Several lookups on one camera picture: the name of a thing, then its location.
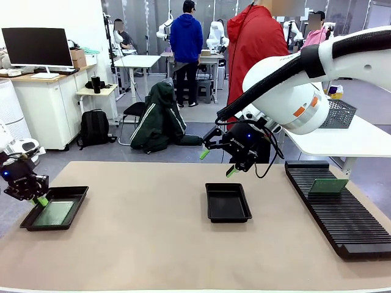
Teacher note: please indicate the black keyboard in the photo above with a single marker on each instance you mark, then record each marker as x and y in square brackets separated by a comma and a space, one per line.
[58, 71]

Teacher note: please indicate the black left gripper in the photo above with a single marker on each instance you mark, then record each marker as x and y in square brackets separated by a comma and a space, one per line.
[18, 181]

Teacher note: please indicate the grey workbench desk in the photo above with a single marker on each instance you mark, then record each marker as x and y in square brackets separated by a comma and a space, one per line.
[210, 59]

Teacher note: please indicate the person in blue hoodie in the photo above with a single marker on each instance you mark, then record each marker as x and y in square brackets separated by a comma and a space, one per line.
[186, 36]

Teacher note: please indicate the purple bag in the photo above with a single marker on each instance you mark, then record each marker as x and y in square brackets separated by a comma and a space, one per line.
[336, 91]

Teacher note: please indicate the black tumbler cup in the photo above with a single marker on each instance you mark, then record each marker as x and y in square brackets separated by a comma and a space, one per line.
[96, 85]

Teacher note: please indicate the dark green striped jacket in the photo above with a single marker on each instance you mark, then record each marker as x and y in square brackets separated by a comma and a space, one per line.
[159, 122]

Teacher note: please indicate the black ESD tray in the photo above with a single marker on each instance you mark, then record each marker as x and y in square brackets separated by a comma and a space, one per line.
[227, 203]
[78, 195]

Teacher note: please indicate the grey plastic stool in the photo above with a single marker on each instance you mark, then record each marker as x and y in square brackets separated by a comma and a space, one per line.
[204, 88]

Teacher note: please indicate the green circuit board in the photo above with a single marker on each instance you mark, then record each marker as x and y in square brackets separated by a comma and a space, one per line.
[328, 186]
[55, 213]

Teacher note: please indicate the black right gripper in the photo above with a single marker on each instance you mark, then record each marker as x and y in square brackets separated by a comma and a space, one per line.
[241, 143]

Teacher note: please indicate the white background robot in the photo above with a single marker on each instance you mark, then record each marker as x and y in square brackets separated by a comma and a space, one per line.
[214, 33]
[293, 30]
[117, 36]

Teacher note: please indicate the black computer monitor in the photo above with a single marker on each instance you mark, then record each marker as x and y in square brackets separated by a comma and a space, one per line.
[36, 45]

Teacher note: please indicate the brown cardboard box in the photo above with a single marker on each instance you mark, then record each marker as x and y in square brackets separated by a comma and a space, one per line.
[78, 59]

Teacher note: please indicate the person in pink hoodie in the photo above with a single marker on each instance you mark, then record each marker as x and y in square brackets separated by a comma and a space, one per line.
[314, 38]

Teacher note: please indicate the person in red jacket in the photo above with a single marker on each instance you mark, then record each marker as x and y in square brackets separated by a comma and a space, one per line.
[256, 39]

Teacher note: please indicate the white cabinet desk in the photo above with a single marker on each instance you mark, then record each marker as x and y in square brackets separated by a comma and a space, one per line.
[46, 116]

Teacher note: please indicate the black metal chair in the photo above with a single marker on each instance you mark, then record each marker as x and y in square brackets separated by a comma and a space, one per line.
[134, 108]

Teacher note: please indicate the small cardboard box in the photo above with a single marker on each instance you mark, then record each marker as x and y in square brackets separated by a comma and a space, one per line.
[205, 53]

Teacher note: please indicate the small wooden side table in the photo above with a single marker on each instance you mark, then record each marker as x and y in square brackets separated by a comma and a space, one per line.
[105, 90]

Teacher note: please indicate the black backpack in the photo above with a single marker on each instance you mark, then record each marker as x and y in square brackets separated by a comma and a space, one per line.
[94, 128]

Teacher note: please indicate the white standing desk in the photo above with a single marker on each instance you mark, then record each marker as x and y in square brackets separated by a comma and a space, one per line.
[137, 60]

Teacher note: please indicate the grey mesh basket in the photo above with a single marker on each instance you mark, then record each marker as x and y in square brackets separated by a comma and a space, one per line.
[339, 114]

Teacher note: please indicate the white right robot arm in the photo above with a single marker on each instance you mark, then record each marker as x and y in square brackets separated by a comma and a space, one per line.
[284, 91]

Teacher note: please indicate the seated person in black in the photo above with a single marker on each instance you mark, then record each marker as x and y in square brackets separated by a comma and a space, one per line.
[125, 41]

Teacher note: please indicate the black slotted board rack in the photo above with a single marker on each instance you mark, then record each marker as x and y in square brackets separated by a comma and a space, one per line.
[342, 219]

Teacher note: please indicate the white cylindrical air purifier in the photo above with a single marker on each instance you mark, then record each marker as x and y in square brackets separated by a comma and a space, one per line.
[12, 103]

